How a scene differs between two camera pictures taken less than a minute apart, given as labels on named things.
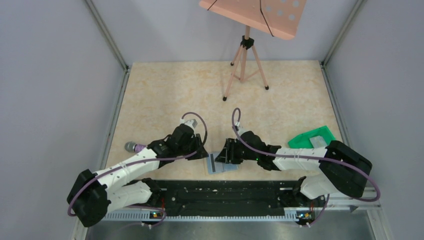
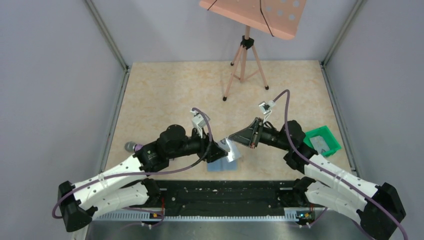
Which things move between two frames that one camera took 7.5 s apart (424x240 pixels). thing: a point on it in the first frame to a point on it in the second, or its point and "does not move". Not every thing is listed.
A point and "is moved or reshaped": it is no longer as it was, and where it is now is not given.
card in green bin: (317, 142) does not move
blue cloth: (214, 148) is moved or reshaped
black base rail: (192, 198) does not move
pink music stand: (279, 18) does not move
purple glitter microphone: (132, 147) does not move
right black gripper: (228, 155) to (247, 136)
